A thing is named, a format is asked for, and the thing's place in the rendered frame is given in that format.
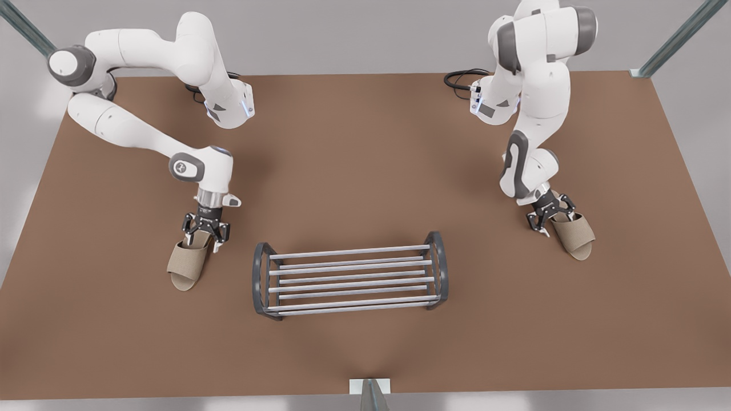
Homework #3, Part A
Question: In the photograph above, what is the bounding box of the grey metal shoe rack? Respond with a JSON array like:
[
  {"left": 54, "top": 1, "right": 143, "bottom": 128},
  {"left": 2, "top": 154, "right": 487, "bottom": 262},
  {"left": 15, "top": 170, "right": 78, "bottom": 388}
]
[{"left": 252, "top": 231, "right": 449, "bottom": 321}]

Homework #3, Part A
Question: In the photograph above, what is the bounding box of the black cable loop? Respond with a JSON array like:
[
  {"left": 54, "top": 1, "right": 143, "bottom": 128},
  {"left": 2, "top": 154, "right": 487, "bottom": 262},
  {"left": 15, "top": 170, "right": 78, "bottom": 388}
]
[
  {"left": 444, "top": 68, "right": 493, "bottom": 102},
  {"left": 184, "top": 71, "right": 242, "bottom": 105}
]

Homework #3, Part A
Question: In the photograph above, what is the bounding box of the silver frame post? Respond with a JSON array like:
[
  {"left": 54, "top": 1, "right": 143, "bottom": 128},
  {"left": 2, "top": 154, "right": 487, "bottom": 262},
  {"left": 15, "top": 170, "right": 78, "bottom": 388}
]
[
  {"left": 629, "top": 0, "right": 729, "bottom": 79},
  {"left": 349, "top": 378, "right": 392, "bottom": 411},
  {"left": 0, "top": 0, "right": 58, "bottom": 58}
]

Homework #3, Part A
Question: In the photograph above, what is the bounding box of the beige open-toe slipper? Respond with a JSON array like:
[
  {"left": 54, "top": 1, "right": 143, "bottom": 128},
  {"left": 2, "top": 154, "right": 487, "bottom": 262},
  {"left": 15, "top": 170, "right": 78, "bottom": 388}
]
[
  {"left": 167, "top": 231, "right": 214, "bottom": 292},
  {"left": 549, "top": 212, "right": 596, "bottom": 262}
]

